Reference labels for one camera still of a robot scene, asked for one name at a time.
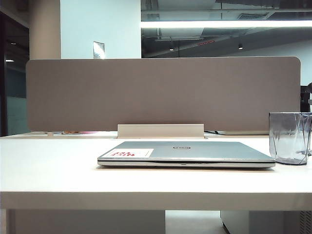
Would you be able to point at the transparent grey water cup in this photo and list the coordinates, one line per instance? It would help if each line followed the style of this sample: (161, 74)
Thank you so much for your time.
(287, 139)

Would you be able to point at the white red laptop sticker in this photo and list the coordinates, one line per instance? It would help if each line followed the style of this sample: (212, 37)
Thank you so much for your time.
(131, 153)

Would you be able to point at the silver Dell laptop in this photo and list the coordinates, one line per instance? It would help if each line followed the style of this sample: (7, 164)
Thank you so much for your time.
(187, 156)

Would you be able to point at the beige desk divider panel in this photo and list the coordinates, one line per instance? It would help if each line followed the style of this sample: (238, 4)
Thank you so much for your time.
(146, 92)

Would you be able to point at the long ceiling light strip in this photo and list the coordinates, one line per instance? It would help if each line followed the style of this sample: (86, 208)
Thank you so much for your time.
(219, 24)

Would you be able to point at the person in dark clothes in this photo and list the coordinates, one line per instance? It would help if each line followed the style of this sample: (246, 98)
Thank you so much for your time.
(307, 97)

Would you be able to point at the framed wall poster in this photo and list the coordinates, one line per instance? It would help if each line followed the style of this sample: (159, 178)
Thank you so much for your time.
(98, 50)

